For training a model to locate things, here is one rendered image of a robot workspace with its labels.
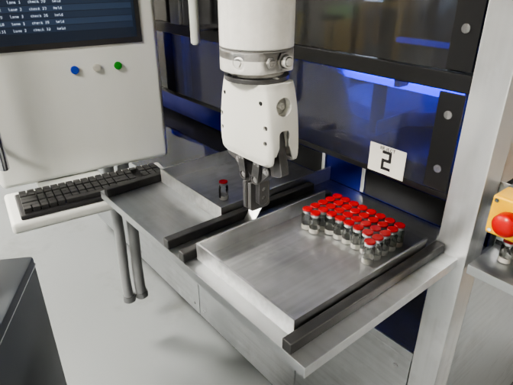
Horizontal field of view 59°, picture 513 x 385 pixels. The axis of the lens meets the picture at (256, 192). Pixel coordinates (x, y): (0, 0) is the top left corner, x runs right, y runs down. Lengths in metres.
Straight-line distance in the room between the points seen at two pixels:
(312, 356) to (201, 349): 1.27
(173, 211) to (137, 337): 1.06
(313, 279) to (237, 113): 0.37
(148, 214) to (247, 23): 0.62
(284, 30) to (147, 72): 0.98
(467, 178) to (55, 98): 1.06
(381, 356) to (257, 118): 0.80
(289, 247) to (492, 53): 0.47
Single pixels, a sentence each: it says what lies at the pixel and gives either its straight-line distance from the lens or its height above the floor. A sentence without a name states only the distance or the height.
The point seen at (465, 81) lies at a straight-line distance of 0.83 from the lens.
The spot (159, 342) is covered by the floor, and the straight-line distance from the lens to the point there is 1.97.
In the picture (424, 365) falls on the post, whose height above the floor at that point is 0.59.
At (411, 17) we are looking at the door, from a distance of 0.88.
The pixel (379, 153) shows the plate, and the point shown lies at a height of 1.03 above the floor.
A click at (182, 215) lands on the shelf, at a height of 0.88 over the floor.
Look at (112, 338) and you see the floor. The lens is 2.04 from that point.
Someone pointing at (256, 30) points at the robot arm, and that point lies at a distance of 0.49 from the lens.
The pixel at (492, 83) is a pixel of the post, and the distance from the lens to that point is 0.81.
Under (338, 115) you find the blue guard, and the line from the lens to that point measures 1.00.
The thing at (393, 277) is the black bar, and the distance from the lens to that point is 0.81.
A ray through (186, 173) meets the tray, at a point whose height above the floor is 0.88.
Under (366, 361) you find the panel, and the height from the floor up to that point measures 0.49.
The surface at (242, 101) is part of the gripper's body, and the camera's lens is 0.53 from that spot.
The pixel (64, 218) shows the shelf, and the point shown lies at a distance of 1.26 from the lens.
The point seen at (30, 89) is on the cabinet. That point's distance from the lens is 1.38.
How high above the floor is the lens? 1.37
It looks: 27 degrees down
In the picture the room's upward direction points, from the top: straight up
